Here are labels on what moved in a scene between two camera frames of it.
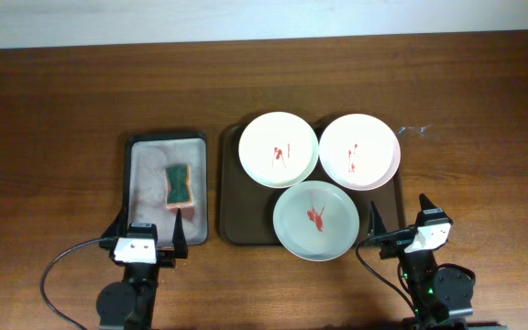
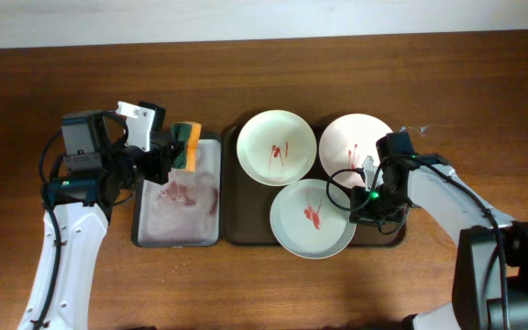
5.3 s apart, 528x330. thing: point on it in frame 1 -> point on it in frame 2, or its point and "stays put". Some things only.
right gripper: (395, 242) -> (365, 214)
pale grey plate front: (316, 220) stays put
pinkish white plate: (359, 152) stays put
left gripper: (166, 258) -> (162, 156)
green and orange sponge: (179, 185) -> (187, 133)
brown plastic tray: (247, 208) stays put
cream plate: (279, 149) stays put
